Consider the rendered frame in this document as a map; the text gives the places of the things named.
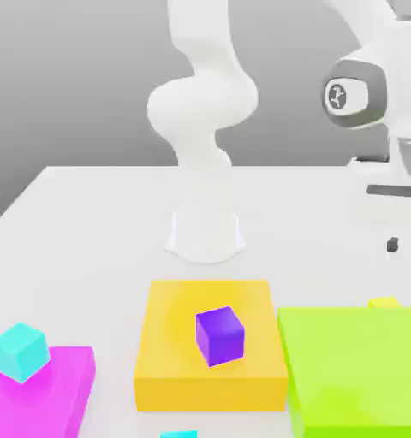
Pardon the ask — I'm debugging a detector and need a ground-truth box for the large lime green box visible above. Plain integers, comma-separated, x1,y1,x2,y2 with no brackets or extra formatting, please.
277,306,411,438

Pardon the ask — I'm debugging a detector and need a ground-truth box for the large magenta box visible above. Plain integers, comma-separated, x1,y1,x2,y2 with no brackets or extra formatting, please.
0,346,98,438

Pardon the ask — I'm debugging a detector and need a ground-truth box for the small purple cube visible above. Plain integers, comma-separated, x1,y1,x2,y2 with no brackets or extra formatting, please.
194,305,246,369

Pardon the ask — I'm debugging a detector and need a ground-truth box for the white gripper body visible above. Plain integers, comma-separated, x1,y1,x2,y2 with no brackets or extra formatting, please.
360,178,411,224

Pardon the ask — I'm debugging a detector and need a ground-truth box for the large orange box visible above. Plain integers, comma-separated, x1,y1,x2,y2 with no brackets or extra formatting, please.
134,279,289,413

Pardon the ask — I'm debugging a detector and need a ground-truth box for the small yellow cube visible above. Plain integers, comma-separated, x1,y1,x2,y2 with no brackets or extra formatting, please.
367,296,402,310

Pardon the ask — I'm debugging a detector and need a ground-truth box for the small cyan cube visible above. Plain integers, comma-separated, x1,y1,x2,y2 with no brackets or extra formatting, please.
158,429,199,438
0,321,51,385

